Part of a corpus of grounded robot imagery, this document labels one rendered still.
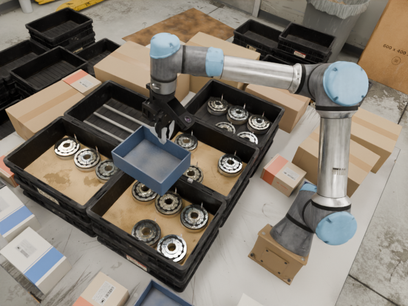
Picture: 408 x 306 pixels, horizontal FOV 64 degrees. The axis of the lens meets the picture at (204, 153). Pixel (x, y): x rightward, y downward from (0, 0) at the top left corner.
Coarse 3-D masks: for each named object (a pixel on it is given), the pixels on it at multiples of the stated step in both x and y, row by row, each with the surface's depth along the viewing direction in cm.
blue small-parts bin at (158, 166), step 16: (144, 128) 111; (128, 144) 108; (144, 144) 113; (160, 144) 111; (176, 144) 106; (128, 160) 108; (144, 160) 109; (160, 160) 109; (176, 160) 110; (144, 176) 99; (160, 176) 105; (176, 176) 103; (160, 192) 100
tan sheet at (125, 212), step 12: (120, 204) 125; (132, 204) 126; (168, 204) 127; (108, 216) 121; (120, 216) 122; (132, 216) 122; (144, 216) 123; (156, 216) 123; (168, 228) 120; (180, 228) 121; (192, 240) 118; (180, 264) 112
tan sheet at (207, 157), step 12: (180, 132) 152; (204, 144) 148; (192, 156) 143; (204, 156) 144; (216, 156) 144; (204, 168) 140; (216, 168) 140; (204, 180) 135; (216, 180) 136; (228, 180) 136; (228, 192) 133
